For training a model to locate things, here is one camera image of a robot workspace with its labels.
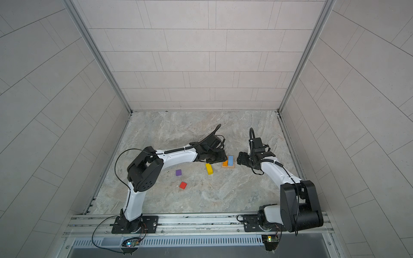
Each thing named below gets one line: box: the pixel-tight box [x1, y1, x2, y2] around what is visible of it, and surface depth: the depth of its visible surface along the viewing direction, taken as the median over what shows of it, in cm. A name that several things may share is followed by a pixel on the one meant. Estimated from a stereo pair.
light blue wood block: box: [228, 155, 234, 167], surface depth 91 cm
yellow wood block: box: [205, 162, 214, 176], surface depth 88 cm
